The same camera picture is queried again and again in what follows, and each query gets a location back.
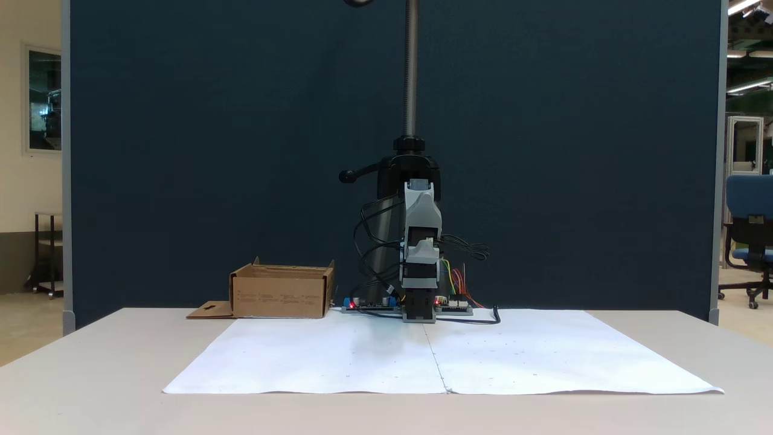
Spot black power cable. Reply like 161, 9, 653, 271
436, 304, 502, 326

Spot circuit board with blue connector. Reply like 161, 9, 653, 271
340, 295, 404, 315

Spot grey metal frame cabinet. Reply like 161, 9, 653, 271
724, 115, 766, 225

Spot small circuit board red LED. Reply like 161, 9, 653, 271
434, 294, 475, 317

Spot black camera stand metal pole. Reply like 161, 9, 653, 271
338, 0, 449, 303

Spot coloured jumper wires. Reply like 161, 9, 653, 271
443, 259, 485, 309

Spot blue office chair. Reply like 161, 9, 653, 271
718, 174, 773, 310

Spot black rolling cart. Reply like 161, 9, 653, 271
24, 211, 64, 298

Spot dark blue partition panel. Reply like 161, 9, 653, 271
62, 0, 728, 337

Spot white paper sheet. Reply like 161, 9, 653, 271
423, 309, 725, 396
162, 311, 449, 395

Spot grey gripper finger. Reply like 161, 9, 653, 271
406, 237, 440, 267

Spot brown cardboard box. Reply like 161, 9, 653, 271
186, 257, 336, 320

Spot framed wall window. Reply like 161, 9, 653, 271
22, 42, 63, 155

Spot black motor wire bundle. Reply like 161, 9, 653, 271
352, 198, 491, 306

